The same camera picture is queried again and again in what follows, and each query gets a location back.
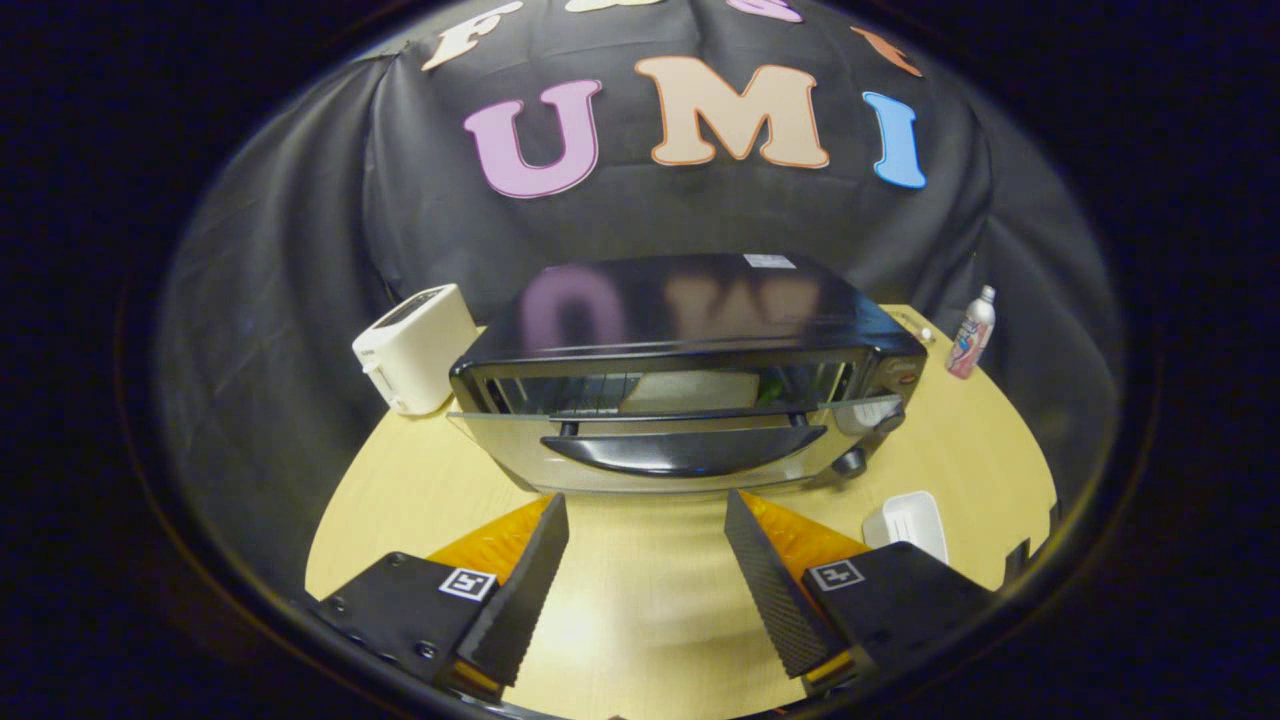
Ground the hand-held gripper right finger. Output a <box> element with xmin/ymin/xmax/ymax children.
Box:
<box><xmin>724</xmin><ymin>488</ymin><xmax>999</xmax><ymax>699</ymax></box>

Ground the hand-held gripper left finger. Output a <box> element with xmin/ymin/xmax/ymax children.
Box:
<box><xmin>310</xmin><ymin>492</ymin><xmax>571</xmax><ymax>702</ymax></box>

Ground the lettuce sandwich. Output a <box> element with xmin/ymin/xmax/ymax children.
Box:
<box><xmin>618</xmin><ymin>368</ymin><xmax>786</xmax><ymax>414</ymax></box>

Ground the black toaster oven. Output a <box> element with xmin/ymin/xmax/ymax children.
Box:
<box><xmin>447</xmin><ymin>252</ymin><xmax>929</xmax><ymax>495</ymax></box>

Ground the white toaster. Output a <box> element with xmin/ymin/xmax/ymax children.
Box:
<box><xmin>351</xmin><ymin>283</ymin><xmax>479</xmax><ymax>417</ymax></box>

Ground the white plastic dish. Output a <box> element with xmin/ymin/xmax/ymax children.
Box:
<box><xmin>862</xmin><ymin>490</ymin><xmax>949</xmax><ymax>566</ymax></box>

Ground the pink label bottle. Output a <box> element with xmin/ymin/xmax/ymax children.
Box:
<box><xmin>945</xmin><ymin>285</ymin><xmax>997</xmax><ymax>381</ymax></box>

